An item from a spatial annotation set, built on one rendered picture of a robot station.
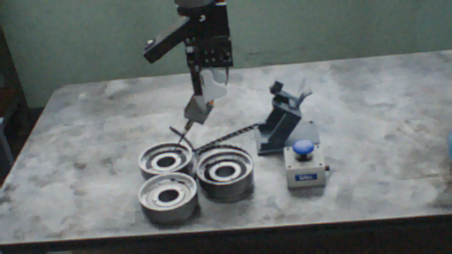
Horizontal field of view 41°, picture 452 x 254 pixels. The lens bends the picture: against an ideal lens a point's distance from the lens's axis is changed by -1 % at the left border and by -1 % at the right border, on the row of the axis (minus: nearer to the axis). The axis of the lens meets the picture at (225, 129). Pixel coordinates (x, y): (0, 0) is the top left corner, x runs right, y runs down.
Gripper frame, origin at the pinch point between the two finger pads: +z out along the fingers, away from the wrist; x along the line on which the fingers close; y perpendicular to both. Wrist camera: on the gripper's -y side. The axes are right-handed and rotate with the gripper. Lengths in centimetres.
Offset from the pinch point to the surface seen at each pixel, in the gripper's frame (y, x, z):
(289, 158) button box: 15.3, -8.6, 8.8
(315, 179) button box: 19.5, -12.3, 11.5
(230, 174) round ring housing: 4.1, -6.6, 12.4
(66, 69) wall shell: -74, 157, 63
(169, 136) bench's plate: -8.9, 10.5, 13.2
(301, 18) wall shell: 36, 151, 49
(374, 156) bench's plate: 32.0, -4.8, 13.3
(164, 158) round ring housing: -8.7, -1.3, 10.8
